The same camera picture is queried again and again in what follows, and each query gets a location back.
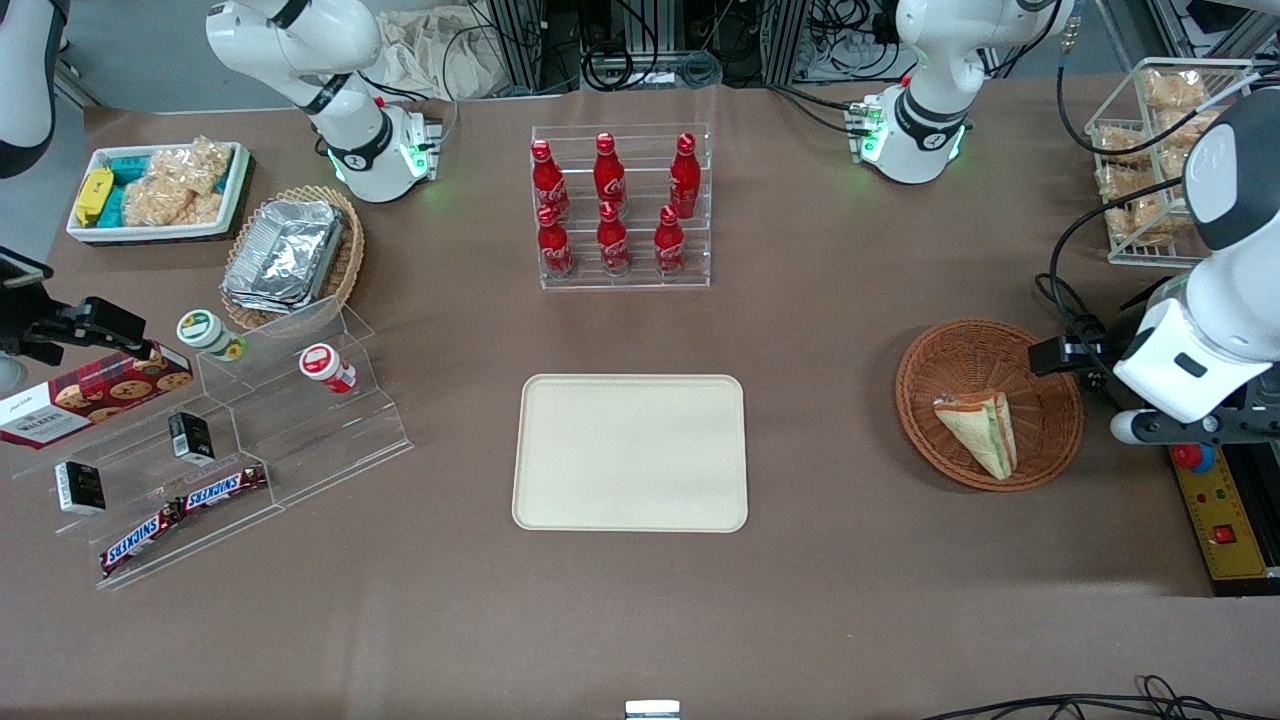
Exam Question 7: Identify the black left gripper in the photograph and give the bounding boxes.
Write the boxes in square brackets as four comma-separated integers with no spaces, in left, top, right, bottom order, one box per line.
[1030,315,1114,387]

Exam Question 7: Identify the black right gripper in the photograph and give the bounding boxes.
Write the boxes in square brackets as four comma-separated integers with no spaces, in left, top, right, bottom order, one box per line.
[18,297,147,367]

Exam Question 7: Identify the triangular sandwich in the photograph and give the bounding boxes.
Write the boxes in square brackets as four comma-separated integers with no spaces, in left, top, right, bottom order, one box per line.
[934,391,1018,481]

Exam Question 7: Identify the brown round wicker basket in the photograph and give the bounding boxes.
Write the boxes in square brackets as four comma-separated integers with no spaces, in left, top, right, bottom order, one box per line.
[895,319,1085,492]

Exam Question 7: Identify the light oval wicker basket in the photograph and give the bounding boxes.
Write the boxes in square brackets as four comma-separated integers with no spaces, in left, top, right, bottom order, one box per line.
[220,185,366,332]

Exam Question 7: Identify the beige rectangular tray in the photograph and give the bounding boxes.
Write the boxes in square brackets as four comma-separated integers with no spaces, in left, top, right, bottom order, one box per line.
[512,374,749,533]

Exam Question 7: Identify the red tartan cookie box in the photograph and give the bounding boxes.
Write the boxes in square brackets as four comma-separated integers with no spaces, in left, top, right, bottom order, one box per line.
[0,342,195,450]

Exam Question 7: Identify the green lidded white cup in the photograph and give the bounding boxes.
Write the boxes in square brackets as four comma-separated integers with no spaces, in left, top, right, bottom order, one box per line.
[177,310,247,362]

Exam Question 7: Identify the white rectangular snack bin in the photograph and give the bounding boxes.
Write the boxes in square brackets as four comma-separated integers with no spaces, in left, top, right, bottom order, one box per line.
[66,141,252,245]

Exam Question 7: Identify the yellow snack packet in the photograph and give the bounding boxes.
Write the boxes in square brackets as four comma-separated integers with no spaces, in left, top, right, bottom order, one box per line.
[74,167,114,227]

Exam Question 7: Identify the small black box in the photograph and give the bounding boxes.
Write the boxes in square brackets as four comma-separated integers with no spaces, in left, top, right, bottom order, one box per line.
[167,411,216,465]
[54,460,107,516]

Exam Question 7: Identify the clear bag rice crackers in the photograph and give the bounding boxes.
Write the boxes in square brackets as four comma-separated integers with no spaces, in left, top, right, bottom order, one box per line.
[121,137,235,228]

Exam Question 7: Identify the teal snack packets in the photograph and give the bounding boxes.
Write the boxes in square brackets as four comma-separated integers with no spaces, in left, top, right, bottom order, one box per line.
[100,155,161,227]

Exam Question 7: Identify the stacked aluminium foil trays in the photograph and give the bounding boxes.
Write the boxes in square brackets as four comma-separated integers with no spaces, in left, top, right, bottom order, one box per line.
[222,199,347,315]

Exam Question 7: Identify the brown snickers bar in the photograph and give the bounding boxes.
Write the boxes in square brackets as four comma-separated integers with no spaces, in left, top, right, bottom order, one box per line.
[180,464,269,513]
[99,505,185,578]

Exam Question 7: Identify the clear acrylic stepped display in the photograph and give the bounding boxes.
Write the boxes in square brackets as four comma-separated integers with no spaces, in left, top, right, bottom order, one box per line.
[10,295,413,591]

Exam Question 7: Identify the red lidded white cup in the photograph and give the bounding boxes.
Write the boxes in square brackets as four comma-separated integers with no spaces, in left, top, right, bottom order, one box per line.
[299,343,358,394]

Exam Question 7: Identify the black machine with yellow panel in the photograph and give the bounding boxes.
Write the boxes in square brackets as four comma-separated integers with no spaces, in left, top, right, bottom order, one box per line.
[1120,275,1280,598]

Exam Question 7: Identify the red cola bottle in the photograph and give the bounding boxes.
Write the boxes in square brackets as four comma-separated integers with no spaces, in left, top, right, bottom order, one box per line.
[593,132,628,209]
[668,132,701,219]
[537,205,576,279]
[654,205,687,275]
[530,140,571,219]
[596,201,633,276]

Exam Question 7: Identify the beige crumpled cloth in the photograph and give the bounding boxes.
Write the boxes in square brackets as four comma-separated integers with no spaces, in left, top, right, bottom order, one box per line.
[375,8,503,102]

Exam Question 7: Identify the clear acrylic bottle rack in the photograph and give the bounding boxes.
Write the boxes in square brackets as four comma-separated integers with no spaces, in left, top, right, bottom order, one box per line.
[530,124,713,292]

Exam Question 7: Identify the black power cable with plug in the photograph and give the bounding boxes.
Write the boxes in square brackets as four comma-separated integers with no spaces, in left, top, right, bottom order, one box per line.
[1035,271,1126,401]

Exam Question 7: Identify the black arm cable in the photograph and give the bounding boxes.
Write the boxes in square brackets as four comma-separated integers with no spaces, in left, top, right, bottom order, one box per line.
[1048,60,1241,331]

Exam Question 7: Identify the white wire rack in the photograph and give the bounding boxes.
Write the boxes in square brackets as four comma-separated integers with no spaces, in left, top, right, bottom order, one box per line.
[1085,57,1263,268]

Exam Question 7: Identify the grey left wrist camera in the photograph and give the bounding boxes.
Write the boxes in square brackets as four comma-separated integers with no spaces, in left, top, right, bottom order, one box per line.
[1111,405,1280,447]

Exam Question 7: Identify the black base cables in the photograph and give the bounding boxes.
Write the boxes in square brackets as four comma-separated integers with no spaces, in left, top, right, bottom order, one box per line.
[765,82,873,138]

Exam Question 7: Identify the black floor cable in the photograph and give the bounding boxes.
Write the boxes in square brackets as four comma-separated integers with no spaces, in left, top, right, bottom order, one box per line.
[920,675,1280,720]

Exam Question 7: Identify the aluminium frame with cables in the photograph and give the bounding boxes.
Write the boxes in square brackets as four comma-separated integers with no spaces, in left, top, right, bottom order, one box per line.
[470,0,901,93]

